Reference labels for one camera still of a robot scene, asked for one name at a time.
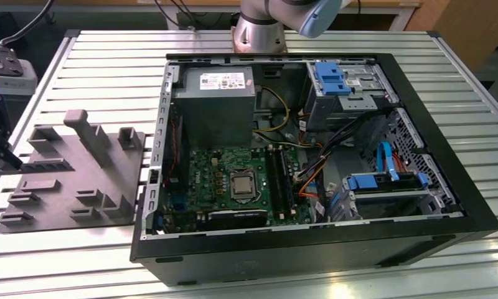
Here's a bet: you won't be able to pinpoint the black RAM slot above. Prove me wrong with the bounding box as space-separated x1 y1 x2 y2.
265 146 286 219

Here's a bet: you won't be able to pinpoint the metal socket cover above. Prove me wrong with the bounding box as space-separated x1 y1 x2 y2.
226 169 261 204

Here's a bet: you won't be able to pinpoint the yellow wire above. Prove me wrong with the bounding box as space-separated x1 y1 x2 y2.
251 86 291 135

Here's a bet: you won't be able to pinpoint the silver CPU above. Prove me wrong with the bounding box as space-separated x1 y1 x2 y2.
230 177 254 196

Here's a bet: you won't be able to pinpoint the blue drive latch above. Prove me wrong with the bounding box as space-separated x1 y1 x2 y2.
314 62 354 97

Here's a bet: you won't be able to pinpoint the RAM stick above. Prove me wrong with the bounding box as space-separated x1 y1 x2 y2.
18 158 75 173
277 149 294 216

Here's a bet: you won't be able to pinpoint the orange wires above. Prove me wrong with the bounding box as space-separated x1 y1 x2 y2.
297 169 329 199

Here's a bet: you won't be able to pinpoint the metal drive cage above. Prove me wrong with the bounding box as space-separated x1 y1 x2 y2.
305 60 399 131

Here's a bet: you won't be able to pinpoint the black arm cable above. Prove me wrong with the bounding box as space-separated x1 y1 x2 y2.
0 0 55 52

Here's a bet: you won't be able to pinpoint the black graphics card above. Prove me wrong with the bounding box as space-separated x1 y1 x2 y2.
197 208 270 232

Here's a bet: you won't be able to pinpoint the black cable bundle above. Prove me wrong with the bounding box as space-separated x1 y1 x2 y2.
291 110 395 186

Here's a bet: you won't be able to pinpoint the black PC case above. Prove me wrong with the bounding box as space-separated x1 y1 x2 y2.
129 52 498 287

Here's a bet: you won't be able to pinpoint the metal disk bay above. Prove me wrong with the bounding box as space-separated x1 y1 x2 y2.
342 174 445 222

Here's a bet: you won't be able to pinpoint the black case fan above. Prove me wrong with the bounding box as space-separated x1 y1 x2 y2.
165 104 186 187

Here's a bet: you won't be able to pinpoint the grey power supply unit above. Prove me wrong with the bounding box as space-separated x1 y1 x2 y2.
171 67 257 151

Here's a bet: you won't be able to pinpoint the hard disk in blue carrier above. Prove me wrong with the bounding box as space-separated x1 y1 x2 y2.
342 172 431 196

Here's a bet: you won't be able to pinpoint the wooden cabinet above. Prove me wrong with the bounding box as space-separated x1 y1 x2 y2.
405 0 498 74

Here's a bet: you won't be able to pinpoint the green motherboard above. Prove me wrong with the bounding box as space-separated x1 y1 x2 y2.
163 145 318 234

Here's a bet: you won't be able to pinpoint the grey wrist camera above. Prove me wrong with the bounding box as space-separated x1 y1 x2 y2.
0 51 38 94

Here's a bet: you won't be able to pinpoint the grey parts rack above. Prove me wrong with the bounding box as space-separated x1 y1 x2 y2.
0 109 146 234

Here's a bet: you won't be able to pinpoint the wire locking lever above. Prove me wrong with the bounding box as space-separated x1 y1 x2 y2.
251 174 265 204

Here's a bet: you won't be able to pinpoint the blue flat data cable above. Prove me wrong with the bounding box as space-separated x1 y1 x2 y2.
327 186 346 219
374 141 402 182

